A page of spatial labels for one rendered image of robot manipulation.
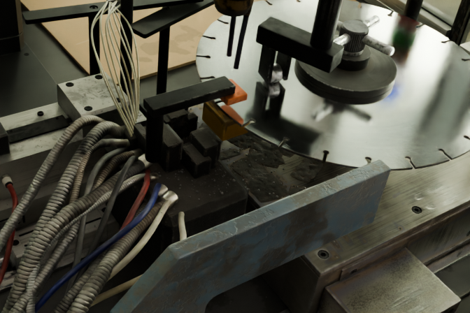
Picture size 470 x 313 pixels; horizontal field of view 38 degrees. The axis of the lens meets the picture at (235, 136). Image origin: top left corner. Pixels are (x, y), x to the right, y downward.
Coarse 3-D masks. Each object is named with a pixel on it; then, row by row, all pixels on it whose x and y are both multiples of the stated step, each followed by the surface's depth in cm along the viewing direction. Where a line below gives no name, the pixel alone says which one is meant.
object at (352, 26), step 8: (376, 16) 76; (344, 24) 73; (352, 24) 73; (360, 24) 73; (368, 24) 74; (344, 32) 72; (352, 32) 72; (360, 32) 72; (368, 32) 73; (336, 40) 71; (344, 40) 71; (352, 40) 72; (360, 40) 72; (368, 40) 72; (376, 40) 72; (344, 48) 73; (352, 48) 73; (360, 48) 73; (376, 48) 72; (384, 48) 71; (392, 48) 71
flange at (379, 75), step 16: (368, 48) 75; (304, 64) 74; (352, 64) 73; (368, 64) 75; (384, 64) 76; (320, 80) 72; (336, 80) 72; (352, 80) 72; (368, 80) 73; (384, 80) 73; (352, 96) 72; (368, 96) 72
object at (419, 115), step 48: (288, 0) 87; (432, 48) 82; (288, 96) 71; (336, 96) 72; (384, 96) 73; (432, 96) 74; (288, 144) 65; (336, 144) 66; (384, 144) 66; (432, 144) 67
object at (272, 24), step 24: (336, 0) 63; (264, 24) 69; (288, 24) 69; (336, 24) 65; (264, 48) 70; (288, 48) 68; (312, 48) 66; (336, 48) 67; (264, 72) 71; (288, 72) 71
